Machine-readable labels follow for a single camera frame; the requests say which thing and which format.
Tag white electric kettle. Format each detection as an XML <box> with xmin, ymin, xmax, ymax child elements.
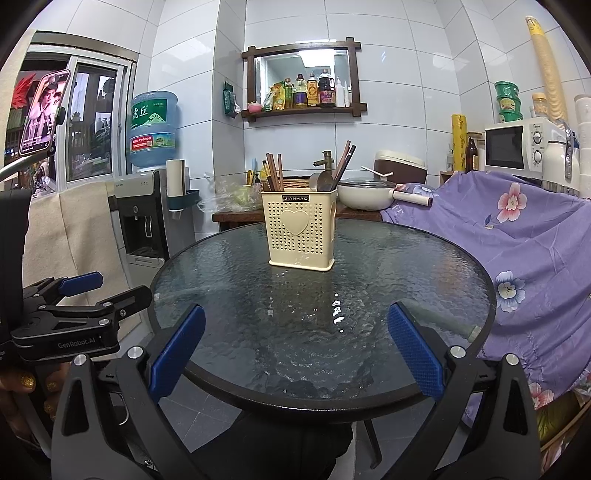
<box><xmin>542</xmin><ymin>121</ymin><xmax>581</xmax><ymax>195</ymax></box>

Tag person's left hand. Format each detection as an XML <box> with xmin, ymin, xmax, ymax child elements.
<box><xmin>0</xmin><ymin>364</ymin><xmax>71</xmax><ymax>423</ymax></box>

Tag white pan with glass lid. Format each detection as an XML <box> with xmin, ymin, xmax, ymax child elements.
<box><xmin>337</xmin><ymin>178</ymin><xmax>434</xmax><ymax>212</ymax></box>

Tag yellow seasoning packet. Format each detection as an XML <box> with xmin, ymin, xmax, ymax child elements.
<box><xmin>263</xmin><ymin>82</ymin><xmax>285</xmax><ymax>112</ymax></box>

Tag white microwave oven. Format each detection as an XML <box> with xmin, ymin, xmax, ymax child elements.
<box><xmin>483</xmin><ymin>117</ymin><xmax>553</xmax><ymax>175</ymax></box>

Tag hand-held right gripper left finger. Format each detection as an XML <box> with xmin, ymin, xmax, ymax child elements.
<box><xmin>51</xmin><ymin>304</ymin><xmax>207</xmax><ymax>480</ymax></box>

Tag dark soy sauce bottle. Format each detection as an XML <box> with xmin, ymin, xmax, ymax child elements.
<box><xmin>317</xmin><ymin>69</ymin><xmax>336</xmax><ymax>108</ymax></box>

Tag stack of white disposable bowls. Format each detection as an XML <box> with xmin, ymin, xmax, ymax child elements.
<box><xmin>573</xmin><ymin>95</ymin><xmax>591</xmax><ymax>200</ymax></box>

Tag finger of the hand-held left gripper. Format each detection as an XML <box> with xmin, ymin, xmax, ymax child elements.
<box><xmin>25</xmin><ymin>285</ymin><xmax>153</xmax><ymax>331</ymax></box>
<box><xmin>23</xmin><ymin>271</ymin><xmax>104</xmax><ymax>308</ymax></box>

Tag teal wall holder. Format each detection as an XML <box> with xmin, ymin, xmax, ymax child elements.
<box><xmin>167</xmin><ymin>189</ymin><xmax>201</xmax><ymax>214</ymax></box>

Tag white paper cup sleeve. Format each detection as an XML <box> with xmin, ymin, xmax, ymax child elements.
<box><xmin>165</xmin><ymin>158</ymin><xmax>187</xmax><ymax>198</ymax></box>

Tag water dispenser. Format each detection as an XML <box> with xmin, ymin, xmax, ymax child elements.
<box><xmin>110</xmin><ymin>168</ymin><xmax>198</xmax><ymax>278</ymax></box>

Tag green packet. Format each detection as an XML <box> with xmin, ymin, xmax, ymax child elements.
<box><xmin>222</xmin><ymin>82</ymin><xmax>241</xmax><ymax>119</ymax></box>

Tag tall stack of paper cups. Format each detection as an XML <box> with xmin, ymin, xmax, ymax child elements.
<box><xmin>525</xmin><ymin>16</ymin><xmax>570</xmax><ymax>126</ymax></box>

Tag person's black trousers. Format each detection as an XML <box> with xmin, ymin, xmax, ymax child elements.
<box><xmin>184</xmin><ymin>405</ymin><xmax>352</xmax><ymax>480</ymax></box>

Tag purple floral cloth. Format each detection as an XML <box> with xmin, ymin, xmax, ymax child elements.
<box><xmin>380</xmin><ymin>170</ymin><xmax>591</xmax><ymax>428</ymax></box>

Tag bunch of wooden chopsticks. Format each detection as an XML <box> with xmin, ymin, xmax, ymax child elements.
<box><xmin>262</xmin><ymin>140</ymin><xmax>357</xmax><ymax>194</ymax></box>

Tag beige cloth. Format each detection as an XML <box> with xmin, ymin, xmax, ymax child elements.
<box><xmin>21</xmin><ymin>179</ymin><xmax>133</xmax><ymax>320</ymax></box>

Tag dark wooden framed shelf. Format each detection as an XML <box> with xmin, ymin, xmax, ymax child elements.
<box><xmin>241</xmin><ymin>41</ymin><xmax>369</xmax><ymax>123</ymax></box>

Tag round glass table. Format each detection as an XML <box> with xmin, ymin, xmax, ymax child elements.
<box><xmin>148</xmin><ymin>219</ymin><xmax>498</xmax><ymax>462</ymax></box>

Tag clear plastic bags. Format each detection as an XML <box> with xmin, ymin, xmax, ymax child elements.
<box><xmin>199</xmin><ymin>172</ymin><xmax>264</xmax><ymax>216</ymax></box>

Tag brown and white rice cooker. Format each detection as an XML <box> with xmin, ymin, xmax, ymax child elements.
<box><xmin>372</xmin><ymin>150</ymin><xmax>428</xmax><ymax>186</ymax></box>

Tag blue water jug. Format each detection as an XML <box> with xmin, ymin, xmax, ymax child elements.
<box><xmin>128</xmin><ymin>90</ymin><xmax>180</xmax><ymax>169</ymax></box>

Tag cream perforated utensil holder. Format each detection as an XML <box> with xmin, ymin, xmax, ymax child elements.
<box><xmin>261</xmin><ymin>189</ymin><xmax>339</xmax><ymax>271</ymax></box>

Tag black chopstick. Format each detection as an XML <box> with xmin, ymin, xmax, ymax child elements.
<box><xmin>333</xmin><ymin>145</ymin><xmax>357</xmax><ymax>186</ymax></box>

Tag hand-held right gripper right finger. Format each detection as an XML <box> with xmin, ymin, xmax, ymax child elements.
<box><xmin>387</xmin><ymin>302</ymin><xmax>542</xmax><ymax>480</ymax></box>

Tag yellow plastic wrap roll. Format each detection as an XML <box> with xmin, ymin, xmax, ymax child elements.
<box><xmin>451</xmin><ymin>114</ymin><xmax>468</xmax><ymax>174</ymax></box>

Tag window with white frame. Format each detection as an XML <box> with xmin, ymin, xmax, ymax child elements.
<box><xmin>13</xmin><ymin>43</ymin><xmax>138</xmax><ymax>186</ymax></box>

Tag smartphone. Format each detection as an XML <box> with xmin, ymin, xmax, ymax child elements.
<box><xmin>18</xmin><ymin>69</ymin><xmax>71</xmax><ymax>156</ymax></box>

